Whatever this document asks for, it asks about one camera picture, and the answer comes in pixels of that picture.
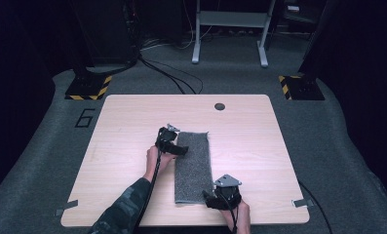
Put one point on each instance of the small white box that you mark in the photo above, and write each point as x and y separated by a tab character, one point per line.
293	8

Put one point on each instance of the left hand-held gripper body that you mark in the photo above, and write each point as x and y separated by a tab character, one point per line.
164	138

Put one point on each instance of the dark round table grommet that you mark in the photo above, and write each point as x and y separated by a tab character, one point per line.
219	106

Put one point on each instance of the grey tape strip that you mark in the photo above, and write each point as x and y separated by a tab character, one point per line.
303	203
66	207

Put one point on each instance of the black computer tower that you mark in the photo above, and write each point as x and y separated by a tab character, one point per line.
106	29

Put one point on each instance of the white metal desk frame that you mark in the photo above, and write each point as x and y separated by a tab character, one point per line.
230	19

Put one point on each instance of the person's left hand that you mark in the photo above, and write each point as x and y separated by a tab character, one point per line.
152	162

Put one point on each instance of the person's right hand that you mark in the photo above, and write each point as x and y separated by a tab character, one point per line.
243	219

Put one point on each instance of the grey speckled towel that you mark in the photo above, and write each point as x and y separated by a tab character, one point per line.
194	169

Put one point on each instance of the dark stand column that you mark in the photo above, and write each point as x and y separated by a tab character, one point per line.
317	39

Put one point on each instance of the striped black stand base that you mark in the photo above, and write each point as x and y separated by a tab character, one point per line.
303	88
87	87

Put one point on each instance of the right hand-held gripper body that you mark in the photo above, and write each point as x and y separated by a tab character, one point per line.
230	195

